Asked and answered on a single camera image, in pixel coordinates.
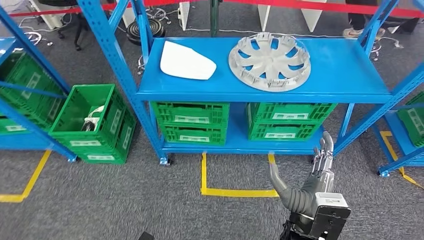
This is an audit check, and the blue metal shelf rack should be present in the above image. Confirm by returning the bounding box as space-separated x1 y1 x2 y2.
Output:
370 99 424 178
76 0 424 167
0 5 79 163

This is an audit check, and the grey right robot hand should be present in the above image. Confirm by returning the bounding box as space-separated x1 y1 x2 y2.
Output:
268 131 335 200

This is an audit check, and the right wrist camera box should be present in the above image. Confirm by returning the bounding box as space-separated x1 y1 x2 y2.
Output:
308 192 352 240

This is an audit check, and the person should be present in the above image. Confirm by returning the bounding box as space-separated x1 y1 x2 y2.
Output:
342 0 387 40

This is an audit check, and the white desk panel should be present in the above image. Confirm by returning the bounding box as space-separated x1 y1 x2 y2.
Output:
300 8 324 33
257 3 272 32
177 0 191 31

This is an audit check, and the white plastic mirror cover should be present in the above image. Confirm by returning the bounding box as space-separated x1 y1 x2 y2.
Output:
159 40 218 81

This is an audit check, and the red barrier belt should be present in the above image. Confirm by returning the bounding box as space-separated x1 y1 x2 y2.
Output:
8 0 424 19

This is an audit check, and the white charger with black cable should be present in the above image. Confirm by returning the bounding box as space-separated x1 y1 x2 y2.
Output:
81 105 106 132

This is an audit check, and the black round stool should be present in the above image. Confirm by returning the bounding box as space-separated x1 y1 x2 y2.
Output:
126 18 166 46

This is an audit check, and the black office chair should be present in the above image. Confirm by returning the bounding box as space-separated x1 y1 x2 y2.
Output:
39 0 90 52

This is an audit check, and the silver plastic hubcap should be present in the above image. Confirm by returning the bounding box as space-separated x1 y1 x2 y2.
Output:
228 32 312 93

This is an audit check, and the green plastic crate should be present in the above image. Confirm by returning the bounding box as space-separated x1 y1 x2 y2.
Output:
0 115 29 136
77 109 137 166
397 92 424 148
0 51 67 130
150 101 231 128
158 122 229 147
48 84 128 150
247 121 324 142
245 102 338 127

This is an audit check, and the dark barrier post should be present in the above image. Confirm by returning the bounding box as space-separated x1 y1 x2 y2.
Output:
209 0 221 37

